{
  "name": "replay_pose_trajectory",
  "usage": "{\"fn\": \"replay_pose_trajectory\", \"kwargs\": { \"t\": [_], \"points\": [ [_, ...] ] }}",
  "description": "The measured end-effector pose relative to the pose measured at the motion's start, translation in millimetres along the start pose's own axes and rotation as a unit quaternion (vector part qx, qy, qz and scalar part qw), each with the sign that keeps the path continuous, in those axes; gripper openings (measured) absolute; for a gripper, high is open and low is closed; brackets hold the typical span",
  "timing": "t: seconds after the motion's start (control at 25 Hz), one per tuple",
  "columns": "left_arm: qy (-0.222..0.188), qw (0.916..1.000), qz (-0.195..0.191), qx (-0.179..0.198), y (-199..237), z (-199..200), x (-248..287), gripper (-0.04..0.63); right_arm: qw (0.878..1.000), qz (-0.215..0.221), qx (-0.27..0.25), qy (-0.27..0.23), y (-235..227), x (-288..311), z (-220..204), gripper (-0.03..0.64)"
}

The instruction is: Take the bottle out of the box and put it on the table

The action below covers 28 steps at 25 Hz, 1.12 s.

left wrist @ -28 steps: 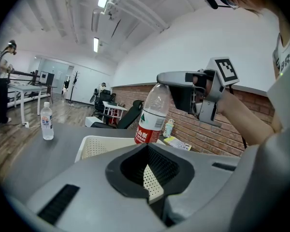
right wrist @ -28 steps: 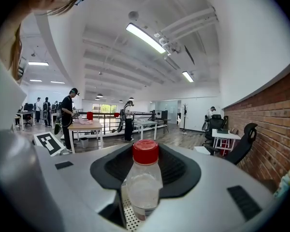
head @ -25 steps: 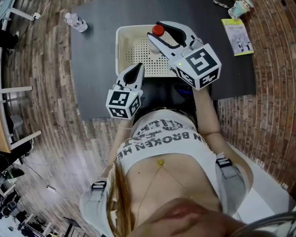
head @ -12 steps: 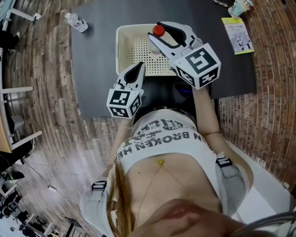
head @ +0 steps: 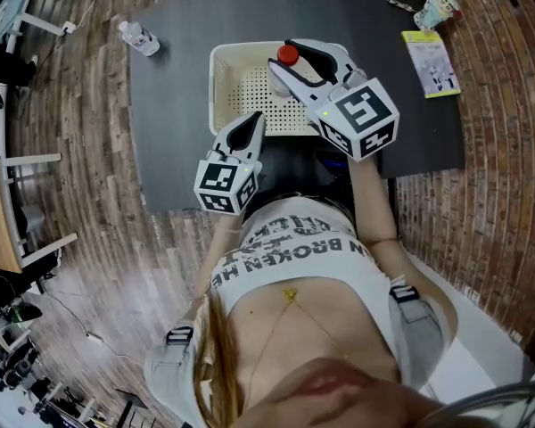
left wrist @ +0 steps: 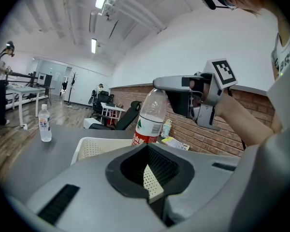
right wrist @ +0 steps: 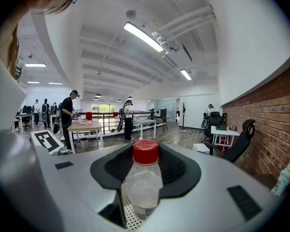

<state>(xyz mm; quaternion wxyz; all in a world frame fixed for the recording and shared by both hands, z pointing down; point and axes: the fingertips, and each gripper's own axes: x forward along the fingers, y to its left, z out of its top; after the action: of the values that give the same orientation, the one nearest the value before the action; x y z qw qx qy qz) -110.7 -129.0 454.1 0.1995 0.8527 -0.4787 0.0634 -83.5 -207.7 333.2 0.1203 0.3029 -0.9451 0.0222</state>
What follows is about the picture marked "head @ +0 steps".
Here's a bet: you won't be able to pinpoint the person's right forearm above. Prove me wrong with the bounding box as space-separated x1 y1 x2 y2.
346 152 402 245

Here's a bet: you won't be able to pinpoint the dark grey table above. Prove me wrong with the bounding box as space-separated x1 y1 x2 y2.
128 0 468 216

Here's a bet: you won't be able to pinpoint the person's face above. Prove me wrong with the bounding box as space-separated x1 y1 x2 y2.
238 357 535 428

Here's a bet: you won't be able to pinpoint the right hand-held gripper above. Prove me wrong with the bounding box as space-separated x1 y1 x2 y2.
267 37 401 163

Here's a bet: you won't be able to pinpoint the person's neck and chest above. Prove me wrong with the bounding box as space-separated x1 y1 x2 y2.
225 277 405 403

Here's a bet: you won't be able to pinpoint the cream perforated plastic basket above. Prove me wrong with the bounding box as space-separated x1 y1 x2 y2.
208 40 352 138

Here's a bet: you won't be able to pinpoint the thin-rimmed eyeglasses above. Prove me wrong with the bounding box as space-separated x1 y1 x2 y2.
440 379 535 421

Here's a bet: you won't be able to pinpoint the floor cable with adapter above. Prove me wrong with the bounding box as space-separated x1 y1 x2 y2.
48 290 146 367

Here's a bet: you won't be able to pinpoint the red-capped small bottle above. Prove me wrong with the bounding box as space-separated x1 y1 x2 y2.
267 44 316 103

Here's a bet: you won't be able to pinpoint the gold pendant necklace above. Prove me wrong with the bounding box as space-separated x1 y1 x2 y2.
243 285 353 403

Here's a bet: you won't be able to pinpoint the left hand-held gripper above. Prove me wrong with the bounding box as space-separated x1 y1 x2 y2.
193 111 268 217

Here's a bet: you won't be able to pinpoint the white flat panel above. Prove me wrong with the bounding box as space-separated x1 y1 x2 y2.
403 250 535 403

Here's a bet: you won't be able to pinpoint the white work table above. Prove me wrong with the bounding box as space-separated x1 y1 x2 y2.
0 0 78 54

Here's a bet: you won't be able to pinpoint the yellow booklet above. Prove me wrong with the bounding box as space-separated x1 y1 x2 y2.
399 29 463 100

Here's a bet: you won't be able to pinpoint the person's white printed shirt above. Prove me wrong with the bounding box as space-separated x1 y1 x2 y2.
208 195 405 376

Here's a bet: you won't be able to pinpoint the patterned lanyard strap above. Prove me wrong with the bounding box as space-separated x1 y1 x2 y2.
384 0 418 14

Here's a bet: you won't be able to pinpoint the black waist device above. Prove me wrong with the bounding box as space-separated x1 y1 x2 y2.
314 148 356 182

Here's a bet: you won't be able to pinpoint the clear plastic water bottle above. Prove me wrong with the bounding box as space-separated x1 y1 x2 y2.
117 20 161 58

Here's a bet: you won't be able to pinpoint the grey harness strap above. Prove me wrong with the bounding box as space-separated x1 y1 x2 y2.
388 273 449 390
143 325 206 428

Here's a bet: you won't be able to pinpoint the person's left forearm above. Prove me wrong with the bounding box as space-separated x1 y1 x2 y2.
189 214 247 305

